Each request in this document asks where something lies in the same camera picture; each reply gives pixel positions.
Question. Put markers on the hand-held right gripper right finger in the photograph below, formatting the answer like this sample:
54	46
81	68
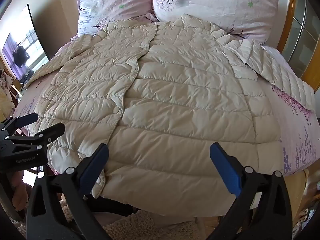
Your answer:
225	166

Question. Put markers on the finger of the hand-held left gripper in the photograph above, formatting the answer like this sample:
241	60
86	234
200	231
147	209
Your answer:
17	122
47	132

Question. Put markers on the floral pink pillow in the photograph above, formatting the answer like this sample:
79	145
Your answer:
110	2
215	7

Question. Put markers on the cream quilted puffer jacket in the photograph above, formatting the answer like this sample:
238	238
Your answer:
180	110

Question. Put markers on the black flat screen television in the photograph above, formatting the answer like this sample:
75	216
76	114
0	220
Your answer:
22	55

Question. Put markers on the white fluffy rug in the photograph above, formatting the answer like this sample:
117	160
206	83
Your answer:
130	226

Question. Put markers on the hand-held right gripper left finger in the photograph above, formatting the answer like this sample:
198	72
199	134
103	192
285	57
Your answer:
96	166

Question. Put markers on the bed with floral pink sheet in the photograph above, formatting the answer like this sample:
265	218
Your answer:
295	135

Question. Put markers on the person's left forearm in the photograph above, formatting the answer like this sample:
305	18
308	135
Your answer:
21	187

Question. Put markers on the wooden headboard with glass panels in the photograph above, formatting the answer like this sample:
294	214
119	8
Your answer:
287	30

